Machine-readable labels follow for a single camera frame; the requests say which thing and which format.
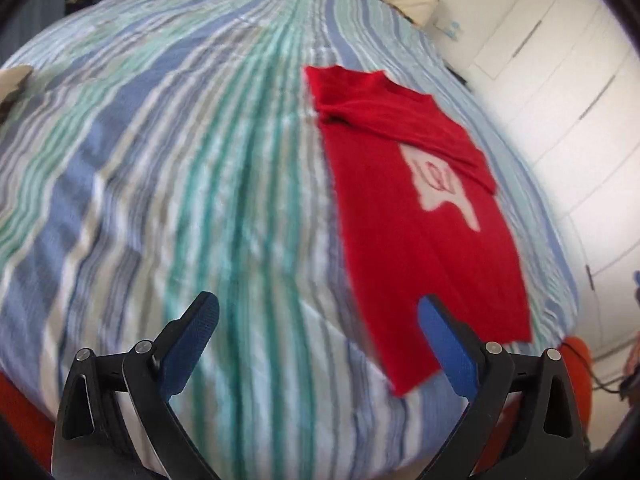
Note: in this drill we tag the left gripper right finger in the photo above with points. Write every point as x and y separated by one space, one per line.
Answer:
546 440

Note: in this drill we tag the blue green striped bedspread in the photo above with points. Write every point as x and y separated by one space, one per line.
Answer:
166 147

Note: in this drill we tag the white wardrobe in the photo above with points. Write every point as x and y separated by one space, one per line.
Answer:
561 78

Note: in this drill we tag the wall socket with blue stickers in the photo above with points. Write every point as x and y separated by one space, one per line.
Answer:
451 29

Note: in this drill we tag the patterned beige pillow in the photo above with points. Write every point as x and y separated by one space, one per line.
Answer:
12 84

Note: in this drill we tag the red sweater with white rabbit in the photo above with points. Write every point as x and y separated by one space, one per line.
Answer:
419 216

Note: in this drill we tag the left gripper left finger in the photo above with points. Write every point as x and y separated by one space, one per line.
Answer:
91 440

